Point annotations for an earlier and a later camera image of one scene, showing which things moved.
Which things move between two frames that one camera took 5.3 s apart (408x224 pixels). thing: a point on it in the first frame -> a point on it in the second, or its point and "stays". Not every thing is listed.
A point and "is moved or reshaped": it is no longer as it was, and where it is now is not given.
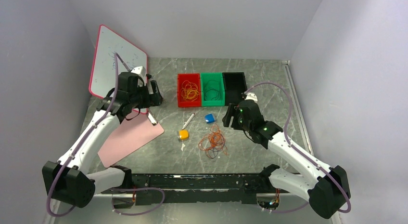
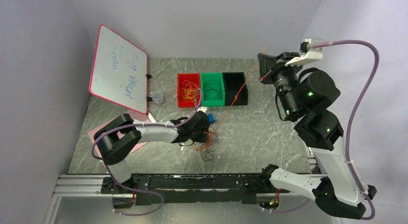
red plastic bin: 189,90 stays
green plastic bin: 212,90 stays
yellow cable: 191,93 stays
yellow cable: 189,90 stays
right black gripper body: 237,122 -> 280,74
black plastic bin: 235,84 stays
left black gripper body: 143,99 -> 198,136
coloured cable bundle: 212,142 is moved or reshaped
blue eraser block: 210,118 stays
